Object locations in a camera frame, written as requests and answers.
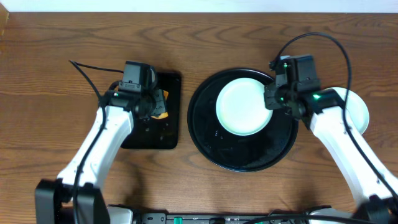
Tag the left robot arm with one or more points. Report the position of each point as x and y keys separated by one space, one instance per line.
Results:
x=75 y=195

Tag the orange green scrub sponge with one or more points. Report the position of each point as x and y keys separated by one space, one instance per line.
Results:
x=164 y=114

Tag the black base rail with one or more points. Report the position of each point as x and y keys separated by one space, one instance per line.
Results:
x=217 y=218

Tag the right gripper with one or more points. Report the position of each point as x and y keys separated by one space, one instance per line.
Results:
x=271 y=103

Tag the black rectangular tray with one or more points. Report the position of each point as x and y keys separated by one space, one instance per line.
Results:
x=159 y=133

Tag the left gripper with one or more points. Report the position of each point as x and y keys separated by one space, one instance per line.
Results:
x=152 y=96

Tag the light blue plate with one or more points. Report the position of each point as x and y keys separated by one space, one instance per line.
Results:
x=357 y=116
x=240 y=107

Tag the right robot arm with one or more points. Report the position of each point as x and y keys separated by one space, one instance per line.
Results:
x=373 y=186

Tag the light blue plate top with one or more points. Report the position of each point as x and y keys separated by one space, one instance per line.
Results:
x=240 y=107

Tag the black round tray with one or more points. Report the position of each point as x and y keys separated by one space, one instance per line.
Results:
x=238 y=153

